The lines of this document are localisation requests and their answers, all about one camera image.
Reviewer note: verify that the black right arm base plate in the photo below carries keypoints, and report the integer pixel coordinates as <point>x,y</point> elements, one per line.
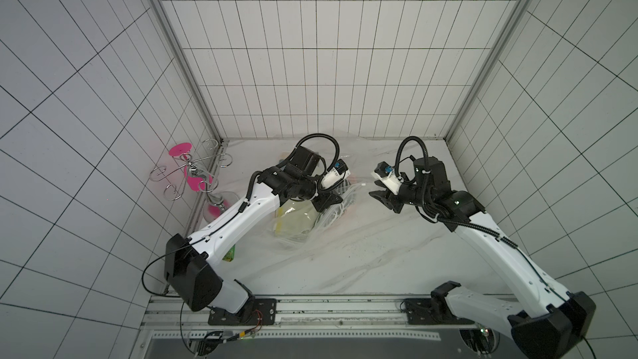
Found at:
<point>433,310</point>

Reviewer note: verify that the aluminium mounting rail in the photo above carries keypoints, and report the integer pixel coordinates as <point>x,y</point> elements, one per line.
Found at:
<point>322,316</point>

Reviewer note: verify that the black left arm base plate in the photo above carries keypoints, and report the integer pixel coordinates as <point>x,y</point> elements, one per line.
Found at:
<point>244,312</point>

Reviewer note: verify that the pale yellow towel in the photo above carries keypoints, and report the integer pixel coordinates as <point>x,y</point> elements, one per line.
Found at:
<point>295,220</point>

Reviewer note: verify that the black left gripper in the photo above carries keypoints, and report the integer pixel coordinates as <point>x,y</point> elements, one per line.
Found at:
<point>327,199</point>

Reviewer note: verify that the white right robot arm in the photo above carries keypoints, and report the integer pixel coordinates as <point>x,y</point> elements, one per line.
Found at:
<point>546,320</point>

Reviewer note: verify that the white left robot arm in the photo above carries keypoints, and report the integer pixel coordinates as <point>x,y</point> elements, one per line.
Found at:
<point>189,263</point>

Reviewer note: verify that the clear plastic vacuum bag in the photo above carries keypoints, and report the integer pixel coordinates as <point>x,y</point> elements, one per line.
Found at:
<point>328,147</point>

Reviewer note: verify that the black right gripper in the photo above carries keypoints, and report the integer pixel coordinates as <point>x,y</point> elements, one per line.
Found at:
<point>396,194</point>

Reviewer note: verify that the green white striped towel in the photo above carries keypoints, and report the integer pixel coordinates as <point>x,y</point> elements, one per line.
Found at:
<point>348,193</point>

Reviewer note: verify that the colourful snack packet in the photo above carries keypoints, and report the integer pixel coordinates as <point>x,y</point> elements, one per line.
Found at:
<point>230,255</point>

